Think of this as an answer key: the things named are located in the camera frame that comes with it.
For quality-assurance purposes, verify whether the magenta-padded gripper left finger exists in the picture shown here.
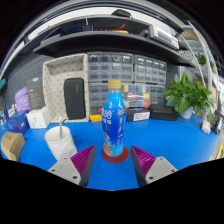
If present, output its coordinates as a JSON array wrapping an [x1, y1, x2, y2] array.
[[47, 144, 98, 188]]

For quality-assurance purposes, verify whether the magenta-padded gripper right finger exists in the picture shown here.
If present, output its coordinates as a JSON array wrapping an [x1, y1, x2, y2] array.
[[129, 144, 178, 188]]

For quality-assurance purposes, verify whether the blue drink bottle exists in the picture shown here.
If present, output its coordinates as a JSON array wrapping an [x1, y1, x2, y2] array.
[[101, 79, 128, 158]]

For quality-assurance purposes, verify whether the white ribbed cup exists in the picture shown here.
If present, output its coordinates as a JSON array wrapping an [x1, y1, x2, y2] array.
[[44, 125, 78, 162]]

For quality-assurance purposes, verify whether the metal spoon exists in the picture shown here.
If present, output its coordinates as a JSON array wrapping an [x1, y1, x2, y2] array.
[[58, 116, 70, 140]]

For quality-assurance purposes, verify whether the flat round red coaster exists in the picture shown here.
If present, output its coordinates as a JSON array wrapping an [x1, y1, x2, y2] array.
[[101, 145, 130, 164]]

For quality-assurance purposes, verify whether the plain black box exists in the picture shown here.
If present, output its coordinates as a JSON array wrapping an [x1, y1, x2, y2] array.
[[148, 103, 181, 122]]

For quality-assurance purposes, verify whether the black box with white label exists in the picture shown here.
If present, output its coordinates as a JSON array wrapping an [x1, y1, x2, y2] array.
[[126, 107, 151, 123]]

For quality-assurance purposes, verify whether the white cardboard box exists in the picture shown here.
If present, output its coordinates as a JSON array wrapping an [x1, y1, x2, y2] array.
[[25, 106, 51, 130]]

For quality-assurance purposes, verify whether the yellow multimeter with leads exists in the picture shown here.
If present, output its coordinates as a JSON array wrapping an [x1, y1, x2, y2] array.
[[89, 113, 103, 123]]

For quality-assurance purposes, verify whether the brown cardboard box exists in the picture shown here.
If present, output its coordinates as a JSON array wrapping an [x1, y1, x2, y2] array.
[[0, 131, 26, 162]]

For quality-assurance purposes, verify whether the small white box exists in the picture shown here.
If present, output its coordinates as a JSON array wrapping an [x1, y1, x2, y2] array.
[[200, 119, 212, 135]]

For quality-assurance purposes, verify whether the blue cardboard box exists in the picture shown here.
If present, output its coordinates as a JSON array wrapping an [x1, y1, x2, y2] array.
[[6, 109, 31, 135]]

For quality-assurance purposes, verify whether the black zip case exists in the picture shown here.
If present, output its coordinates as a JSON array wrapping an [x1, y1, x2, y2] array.
[[63, 77, 87, 120]]

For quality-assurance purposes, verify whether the drawer cabinet with coloured parts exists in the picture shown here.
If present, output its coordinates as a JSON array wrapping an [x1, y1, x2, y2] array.
[[121, 83, 166, 109]]

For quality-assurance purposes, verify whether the grey small-parts drawer cabinet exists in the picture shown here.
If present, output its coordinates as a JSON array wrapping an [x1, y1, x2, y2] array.
[[133, 54, 168, 84], [88, 83, 111, 116], [87, 52, 134, 83]]

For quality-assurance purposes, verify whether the white perforated tray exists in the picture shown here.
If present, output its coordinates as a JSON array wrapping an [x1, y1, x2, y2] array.
[[42, 53, 90, 124]]

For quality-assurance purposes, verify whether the green potted plant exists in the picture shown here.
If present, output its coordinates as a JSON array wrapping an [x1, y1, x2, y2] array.
[[162, 72, 214, 120]]

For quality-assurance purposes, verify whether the dark grey flat box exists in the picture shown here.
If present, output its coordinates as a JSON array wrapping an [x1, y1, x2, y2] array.
[[26, 77, 46, 111]]

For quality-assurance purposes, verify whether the purple plastic bag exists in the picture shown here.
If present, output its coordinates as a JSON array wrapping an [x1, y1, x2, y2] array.
[[14, 86, 31, 113]]

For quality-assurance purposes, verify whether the white metal shelf unit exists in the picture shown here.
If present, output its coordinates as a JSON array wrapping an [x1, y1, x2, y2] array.
[[181, 19, 224, 134]]

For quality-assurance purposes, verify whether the dark grey wall shelf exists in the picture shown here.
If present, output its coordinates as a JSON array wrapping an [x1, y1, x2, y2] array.
[[19, 8, 198, 68]]

